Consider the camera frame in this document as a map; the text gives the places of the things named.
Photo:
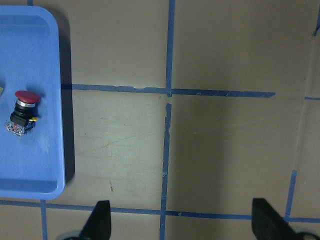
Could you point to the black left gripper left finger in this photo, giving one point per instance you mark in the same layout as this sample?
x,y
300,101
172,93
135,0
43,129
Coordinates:
x,y
98,225

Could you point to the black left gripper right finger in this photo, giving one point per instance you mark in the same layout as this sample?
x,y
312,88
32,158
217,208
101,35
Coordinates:
x,y
267,224

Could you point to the red emergency stop button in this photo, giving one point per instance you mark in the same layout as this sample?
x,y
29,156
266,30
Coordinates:
x,y
23,119

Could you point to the blue plastic tray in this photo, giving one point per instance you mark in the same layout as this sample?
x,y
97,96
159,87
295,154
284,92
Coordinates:
x,y
32,162

